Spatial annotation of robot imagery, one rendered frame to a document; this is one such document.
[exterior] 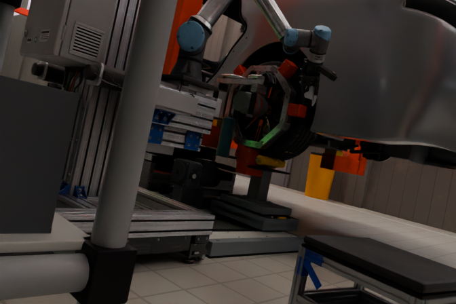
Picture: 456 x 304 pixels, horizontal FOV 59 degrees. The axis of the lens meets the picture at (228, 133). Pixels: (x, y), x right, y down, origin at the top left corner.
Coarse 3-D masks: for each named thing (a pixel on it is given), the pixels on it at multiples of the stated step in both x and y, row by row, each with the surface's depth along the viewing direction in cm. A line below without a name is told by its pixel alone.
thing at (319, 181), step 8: (312, 152) 656; (312, 160) 653; (320, 160) 643; (312, 168) 651; (320, 168) 642; (312, 176) 648; (320, 176) 642; (328, 176) 644; (312, 184) 647; (320, 184) 642; (328, 184) 646; (312, 192) 646; (320, 192) 642; (328, 192) 651
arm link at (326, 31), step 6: (318, 30) 172; (324, 30) 172; (330, 30) 173; (312, 36) 173; (318, 36) 172; (324, 36) 172; (312, 42) 174; (318, 42) 173; (324, 42) 174; (312, 48) 177; (318, 48) 175; (324, 48) 176; (318, 54) 177
